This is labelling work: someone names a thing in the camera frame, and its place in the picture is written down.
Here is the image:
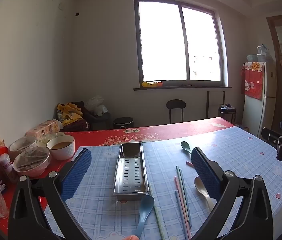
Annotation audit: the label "black round stool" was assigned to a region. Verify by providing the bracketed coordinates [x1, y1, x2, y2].
[166, 99, 187, 124]

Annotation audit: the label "black rice cooker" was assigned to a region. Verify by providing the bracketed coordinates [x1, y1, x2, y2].
[218, 103, 237, 125]

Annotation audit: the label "pink chopstick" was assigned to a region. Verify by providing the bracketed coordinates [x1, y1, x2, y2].
[174, 177, 191, 233]

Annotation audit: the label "blue chopstick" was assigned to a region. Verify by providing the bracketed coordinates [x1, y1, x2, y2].
[175, 190, 189, 240]

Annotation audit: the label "yellow cloth on windowsill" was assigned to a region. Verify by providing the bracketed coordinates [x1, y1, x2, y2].
[142, 81, 163, 88]

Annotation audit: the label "clear plastic bag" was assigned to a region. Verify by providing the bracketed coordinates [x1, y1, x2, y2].
[86, 95, 109, 117]

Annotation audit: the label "white jar with red label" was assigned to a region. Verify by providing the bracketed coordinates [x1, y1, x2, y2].
[0, 153, 17, 182]

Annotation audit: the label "white refrigerator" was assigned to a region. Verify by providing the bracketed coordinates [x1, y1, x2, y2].
[242, 61, 277, 138]

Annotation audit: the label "white plastic-wrapped bowl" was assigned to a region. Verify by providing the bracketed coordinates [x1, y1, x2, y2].
[37, 132, 66, 148]

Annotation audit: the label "stainless steel perforated tray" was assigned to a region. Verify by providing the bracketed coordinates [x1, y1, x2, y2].
[113, 142, 150, 201]

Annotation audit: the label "dark-framed window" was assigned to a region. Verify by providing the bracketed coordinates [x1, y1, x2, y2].
[133, 0, 232, 91]

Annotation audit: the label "red printed tablecloth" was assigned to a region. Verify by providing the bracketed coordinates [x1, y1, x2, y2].
[0, 117, 235, 240]

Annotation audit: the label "green spoon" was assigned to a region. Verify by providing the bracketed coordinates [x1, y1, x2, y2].
[180, 141, 193, 155]

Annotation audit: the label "dark teal chopstick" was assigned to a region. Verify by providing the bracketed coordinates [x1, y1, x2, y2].
[179, 169, 192, 227]

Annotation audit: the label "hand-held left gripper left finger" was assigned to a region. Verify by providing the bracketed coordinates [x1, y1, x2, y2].
[8, 148, 92, 240]

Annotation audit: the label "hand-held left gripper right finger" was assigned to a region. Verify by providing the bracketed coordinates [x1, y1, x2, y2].
[190, 147, 274, 240]

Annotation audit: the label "peach tissue pack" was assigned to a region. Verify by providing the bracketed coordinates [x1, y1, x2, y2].
[26, 120, 61, 140]

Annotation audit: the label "dark folding frame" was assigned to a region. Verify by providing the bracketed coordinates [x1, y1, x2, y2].
[206, 91, 225, 119]

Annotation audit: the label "plastic containers on refrigerator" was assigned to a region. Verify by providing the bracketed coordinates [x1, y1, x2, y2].
[246, 44, 269, 63]

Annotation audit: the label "dark round trash bin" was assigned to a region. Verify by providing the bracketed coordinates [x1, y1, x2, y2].
[113, 117, 134, 130]

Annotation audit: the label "dark armchair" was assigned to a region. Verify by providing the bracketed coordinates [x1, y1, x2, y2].
[88, 111, 111, 130]

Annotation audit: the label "pile of yellow and maroon clothes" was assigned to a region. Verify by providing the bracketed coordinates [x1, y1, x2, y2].
[56, 102, 90, 131]

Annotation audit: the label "white spoon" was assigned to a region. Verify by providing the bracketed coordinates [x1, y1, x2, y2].
[194, 177, 215, 212]

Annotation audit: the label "light green chopstick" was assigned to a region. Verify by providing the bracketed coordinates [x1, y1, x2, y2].
[148, 183, 164, 240]

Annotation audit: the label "blue spoon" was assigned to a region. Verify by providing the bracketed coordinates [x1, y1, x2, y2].
[134, 194, 155, 238]

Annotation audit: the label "white bowl with soup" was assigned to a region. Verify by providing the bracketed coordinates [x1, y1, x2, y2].
[47, 135, 75, 161]

